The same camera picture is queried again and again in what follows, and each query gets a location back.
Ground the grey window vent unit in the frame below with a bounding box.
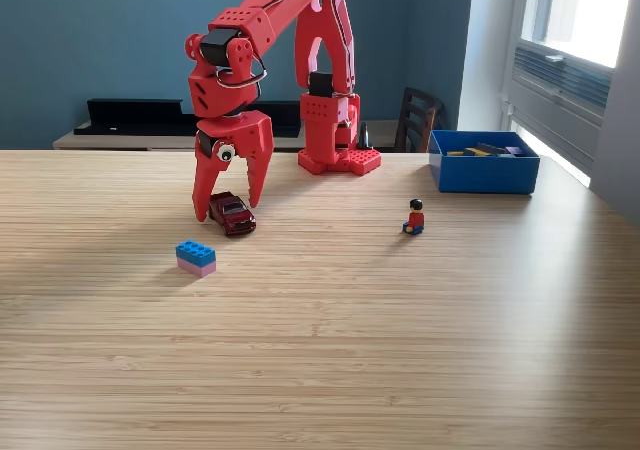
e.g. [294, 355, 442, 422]
[507, 39, 614, 171]

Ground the pale wooden sideboard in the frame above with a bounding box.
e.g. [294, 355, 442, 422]
[52, 118, 404, 153]

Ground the blue and pink brick stack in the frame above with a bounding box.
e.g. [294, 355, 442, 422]
[174, 239, 218, 278]

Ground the yellow toy digger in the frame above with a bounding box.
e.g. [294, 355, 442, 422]
[446, 141, 512, 158]

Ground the toy figure red shirt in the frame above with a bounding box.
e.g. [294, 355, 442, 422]
[402, 198, 426, 236]

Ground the bright window with frame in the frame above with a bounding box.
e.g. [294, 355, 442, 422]
[519, 0, 636, 69]

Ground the dark red toy car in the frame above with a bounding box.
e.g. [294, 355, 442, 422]
[206, 190, 258, 239]

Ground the blue plastic bin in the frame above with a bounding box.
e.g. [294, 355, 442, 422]
[427, 129, 541, 195]

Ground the dark wooden chair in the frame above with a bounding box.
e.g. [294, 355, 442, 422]
[393, 86, 445, 154]

